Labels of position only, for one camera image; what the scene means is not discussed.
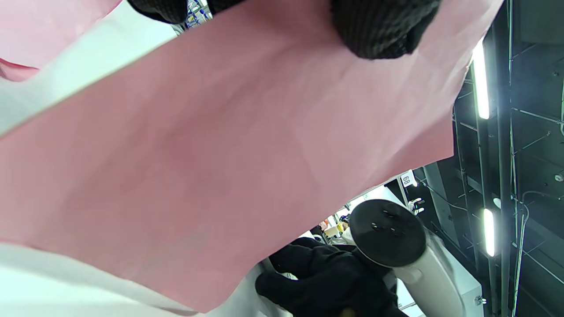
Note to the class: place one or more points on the person's right hand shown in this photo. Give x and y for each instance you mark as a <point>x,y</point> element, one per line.
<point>335,286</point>

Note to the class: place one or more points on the person's left hand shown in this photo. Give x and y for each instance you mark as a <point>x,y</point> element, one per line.
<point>379,26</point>

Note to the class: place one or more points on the pink cloth sheet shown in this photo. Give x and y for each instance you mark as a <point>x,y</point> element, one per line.
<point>211,145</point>

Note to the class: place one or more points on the white controller with black disc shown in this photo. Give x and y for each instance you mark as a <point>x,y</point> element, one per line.
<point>423,268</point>

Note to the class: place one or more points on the long ceiling light tube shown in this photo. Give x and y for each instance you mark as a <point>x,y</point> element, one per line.
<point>481,79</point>

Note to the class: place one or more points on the white number tag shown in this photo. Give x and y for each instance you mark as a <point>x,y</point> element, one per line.
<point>407,179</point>

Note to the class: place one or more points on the short ceiling light tube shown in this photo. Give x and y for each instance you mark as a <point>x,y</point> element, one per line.
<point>489,232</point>

